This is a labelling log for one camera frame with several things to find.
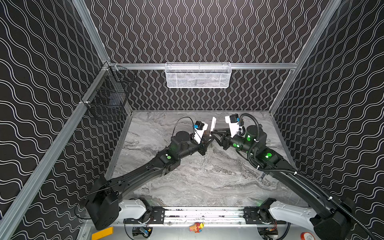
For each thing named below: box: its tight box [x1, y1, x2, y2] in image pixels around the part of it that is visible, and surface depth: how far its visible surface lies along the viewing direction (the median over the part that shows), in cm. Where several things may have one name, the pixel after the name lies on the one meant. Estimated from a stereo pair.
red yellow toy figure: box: [189, 222, 205, 234], surface depth 71 cm
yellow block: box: [91, 226, 114, 240], surface depth 71 cm
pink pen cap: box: [210, 116, 217, 132], surface depth 67 cm
